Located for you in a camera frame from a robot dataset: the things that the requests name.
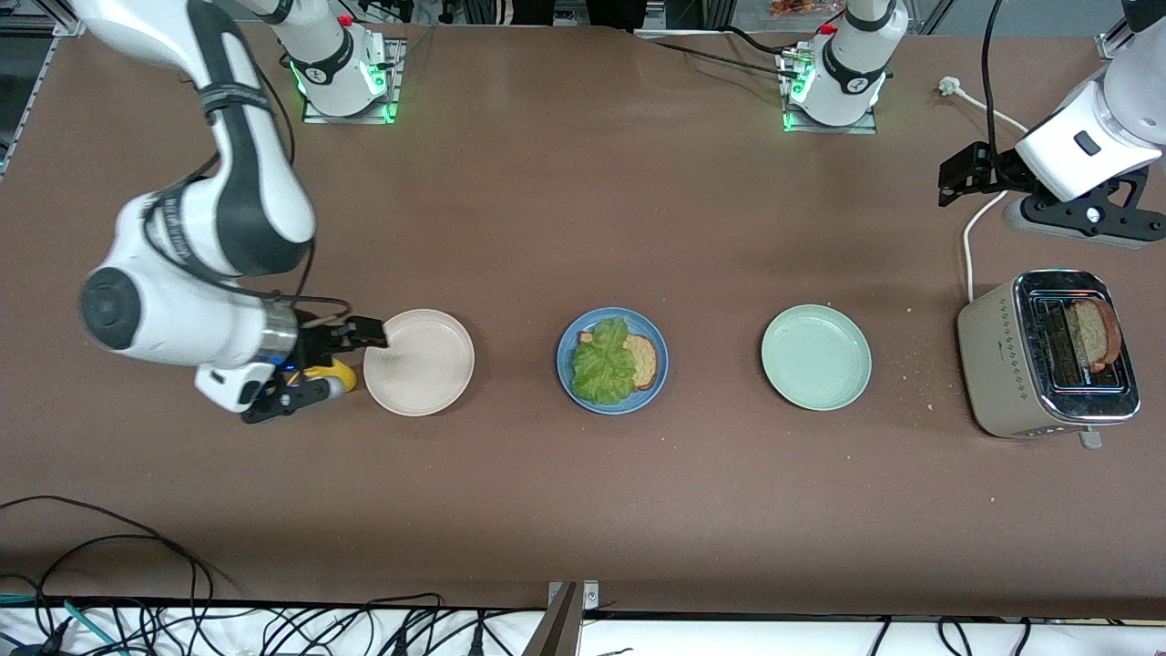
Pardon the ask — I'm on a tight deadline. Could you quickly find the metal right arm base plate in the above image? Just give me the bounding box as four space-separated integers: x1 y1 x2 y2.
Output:
302 38 404 125

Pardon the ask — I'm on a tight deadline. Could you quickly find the brown toast slice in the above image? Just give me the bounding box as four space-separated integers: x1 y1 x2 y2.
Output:
579 330 660 393
1066 298 1123 373

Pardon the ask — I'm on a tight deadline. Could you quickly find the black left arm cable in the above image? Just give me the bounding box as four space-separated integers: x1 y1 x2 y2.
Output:
980 0 1005 151

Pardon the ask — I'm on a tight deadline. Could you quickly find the beige chrome toaster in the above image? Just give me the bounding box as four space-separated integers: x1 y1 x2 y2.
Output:
956 269 1141 450

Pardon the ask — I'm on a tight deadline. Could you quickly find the black base cable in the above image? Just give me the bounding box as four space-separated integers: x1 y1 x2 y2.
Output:
651 40 803 79

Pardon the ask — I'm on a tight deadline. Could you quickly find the mint green round plate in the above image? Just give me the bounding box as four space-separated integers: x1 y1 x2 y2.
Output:
761 304 873 412

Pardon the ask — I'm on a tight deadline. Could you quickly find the black floor cable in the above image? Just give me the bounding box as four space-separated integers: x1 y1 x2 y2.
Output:
0 496 215 656

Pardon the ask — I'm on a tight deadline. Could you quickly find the white toaster power cable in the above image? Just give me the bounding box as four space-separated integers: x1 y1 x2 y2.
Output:
938 77 1030 303

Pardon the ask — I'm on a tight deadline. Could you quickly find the blue round plate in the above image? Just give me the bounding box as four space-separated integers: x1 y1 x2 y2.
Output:
557 307 670 415

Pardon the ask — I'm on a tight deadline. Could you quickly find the yellow mustard squeeze bottle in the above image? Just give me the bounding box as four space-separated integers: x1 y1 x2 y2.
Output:
290 358 358 395

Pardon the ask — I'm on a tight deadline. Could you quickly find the teal floor cable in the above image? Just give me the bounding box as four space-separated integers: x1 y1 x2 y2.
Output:
0 592 124 656

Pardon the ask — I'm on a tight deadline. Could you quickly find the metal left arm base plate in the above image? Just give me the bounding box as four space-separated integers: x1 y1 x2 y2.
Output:
782 50 880 135

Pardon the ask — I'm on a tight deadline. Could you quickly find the beige round plate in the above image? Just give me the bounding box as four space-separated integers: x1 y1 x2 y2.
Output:
363 309 476 417

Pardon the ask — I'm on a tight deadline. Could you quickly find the metal table edge bracket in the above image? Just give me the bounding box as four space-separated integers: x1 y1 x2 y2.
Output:
524 580 600 656

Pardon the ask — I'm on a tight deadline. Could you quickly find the green lettuce leaf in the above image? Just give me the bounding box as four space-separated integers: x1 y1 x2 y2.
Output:
571 316 639 406

